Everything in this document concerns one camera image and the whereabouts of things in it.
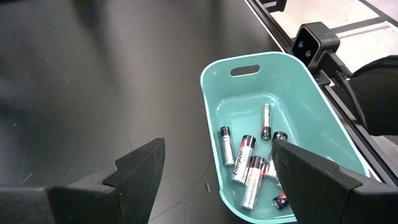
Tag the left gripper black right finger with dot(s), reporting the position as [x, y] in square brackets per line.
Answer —
[317, 193]

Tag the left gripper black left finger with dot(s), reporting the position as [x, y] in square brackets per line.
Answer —
[133, 186]

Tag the large silver black Energizer battery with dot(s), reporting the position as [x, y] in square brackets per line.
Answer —
[280, 201]
[243, 160]
[270, 169]
[253, 183]

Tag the slim silver black Energizer battery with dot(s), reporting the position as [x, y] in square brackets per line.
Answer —
[227, 147]
[266, 123]

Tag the teal plastic bin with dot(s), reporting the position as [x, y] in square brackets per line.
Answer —
[298, 102]

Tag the black rounded chair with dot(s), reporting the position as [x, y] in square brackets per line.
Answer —
[379, 96]

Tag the black table edge rail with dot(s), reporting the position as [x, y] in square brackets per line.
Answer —
[351, 124]

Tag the black cube camera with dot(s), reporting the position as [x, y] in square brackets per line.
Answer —
[311, 42]

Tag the black rail bracket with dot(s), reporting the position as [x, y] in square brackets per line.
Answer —
[273, 4]

